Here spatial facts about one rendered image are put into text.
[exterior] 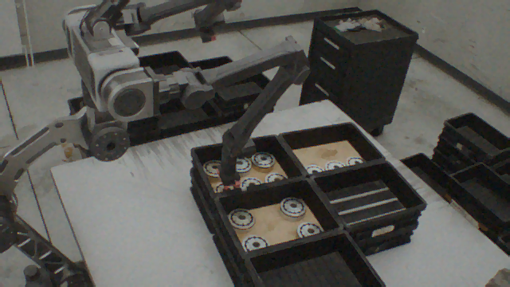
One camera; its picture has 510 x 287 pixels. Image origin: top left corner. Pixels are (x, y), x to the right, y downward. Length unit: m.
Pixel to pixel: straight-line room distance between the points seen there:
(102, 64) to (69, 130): 0.45
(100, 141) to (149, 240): 0.49
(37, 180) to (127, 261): 1.59
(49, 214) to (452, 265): 2.25
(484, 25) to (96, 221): 4.03
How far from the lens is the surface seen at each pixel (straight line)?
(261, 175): 2.14
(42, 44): 4.72
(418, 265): 2.16
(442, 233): 2.34
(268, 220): 1.96
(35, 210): 3.24
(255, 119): 1.75
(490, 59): 5.13
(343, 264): 1.87
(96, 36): 1.58
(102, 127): 1.75
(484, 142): 3.50
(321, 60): 3.60
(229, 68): 1.53
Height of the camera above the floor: 2.22
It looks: 36 degrees down
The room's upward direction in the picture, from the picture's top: 8 degrees clockwise
